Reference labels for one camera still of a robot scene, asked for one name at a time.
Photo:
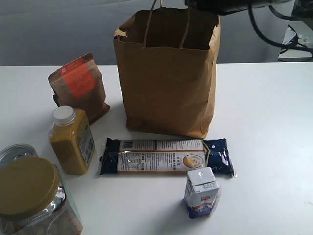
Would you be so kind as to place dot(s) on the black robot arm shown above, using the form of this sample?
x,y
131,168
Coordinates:
x,y
226,7

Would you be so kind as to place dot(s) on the brown paper shopping bag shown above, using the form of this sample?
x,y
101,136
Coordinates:
x,y
167,60

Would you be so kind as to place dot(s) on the blue noodle packet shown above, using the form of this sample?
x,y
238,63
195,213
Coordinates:
x,y
165,156

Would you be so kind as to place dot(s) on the brown pouch with orange label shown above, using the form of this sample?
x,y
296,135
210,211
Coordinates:
x,y
79,84

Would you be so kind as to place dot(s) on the small white milk carton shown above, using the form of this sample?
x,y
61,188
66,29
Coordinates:
x,y
202,193

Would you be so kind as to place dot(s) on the yellow grain plastic bottle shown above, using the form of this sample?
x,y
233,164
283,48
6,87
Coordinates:
x,y
71,139

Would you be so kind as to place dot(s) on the clear jar with gold lid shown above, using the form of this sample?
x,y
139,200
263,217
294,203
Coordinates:
x,y
34,200

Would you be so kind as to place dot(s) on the silver pull-tab tin can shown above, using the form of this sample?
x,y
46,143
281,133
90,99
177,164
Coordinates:
x,y
16,152

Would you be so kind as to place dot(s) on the white background stand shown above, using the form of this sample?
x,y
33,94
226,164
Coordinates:
x,y
299,34

